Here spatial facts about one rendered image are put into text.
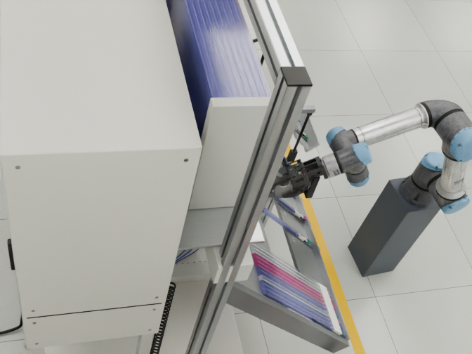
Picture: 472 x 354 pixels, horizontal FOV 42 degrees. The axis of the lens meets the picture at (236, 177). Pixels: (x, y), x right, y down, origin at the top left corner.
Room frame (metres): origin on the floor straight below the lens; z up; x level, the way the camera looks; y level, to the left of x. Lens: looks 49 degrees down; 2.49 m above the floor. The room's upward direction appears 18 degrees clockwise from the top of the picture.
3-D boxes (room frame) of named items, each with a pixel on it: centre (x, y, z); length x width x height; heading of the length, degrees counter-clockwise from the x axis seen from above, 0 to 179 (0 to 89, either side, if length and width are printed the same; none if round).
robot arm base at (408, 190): (1.90, -0.77, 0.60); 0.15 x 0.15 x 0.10
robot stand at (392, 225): (1.90, -0.77, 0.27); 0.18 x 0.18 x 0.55; 32
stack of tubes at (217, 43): (1.12, 0.14, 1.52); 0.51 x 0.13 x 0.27; 27
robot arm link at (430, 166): (1.89, -0.77, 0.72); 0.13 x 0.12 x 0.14; 34
